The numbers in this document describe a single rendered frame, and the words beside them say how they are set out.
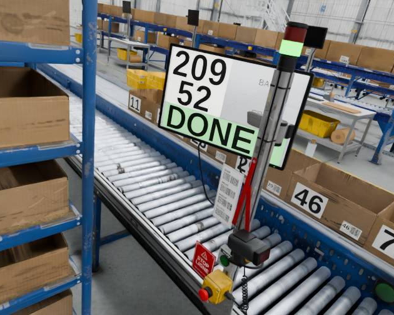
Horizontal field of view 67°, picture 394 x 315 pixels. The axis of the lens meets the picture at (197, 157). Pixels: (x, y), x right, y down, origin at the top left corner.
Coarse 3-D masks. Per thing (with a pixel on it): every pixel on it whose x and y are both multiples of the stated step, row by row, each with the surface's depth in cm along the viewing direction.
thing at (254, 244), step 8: (232, 232) 90; (240, 232) 89; (248, 232) 89; (232, 240) 87; (240, 240) 86; (248, 240) 85; (256, 240) 86; (232, 248) 88; (240, 248) 85; (248, 248) 83; (256, 248) 83; (264, 248) 84; (232, 256) 93; (240, 256) 88; (248, 256) 83; (256, 256) 82; (264, 256) 83; (240, 264) 88; (256, 264) 82
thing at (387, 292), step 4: (380, 284) 115; (384, 284) 114; (376, 288) 116; (380, 288) 115; (384, 288) 114; (388, 288) 113; (392, 288) 112; (376, 292) 116; (380, 292) 115; (384, 292) 114; (388, 292) 113; (392, 292) 112; (380, 296) 116; (384, 296) 114; (388, 296) 113; (392, 296) 112; (384, 300) 115; (388, 300) 114; (392, 300) 113
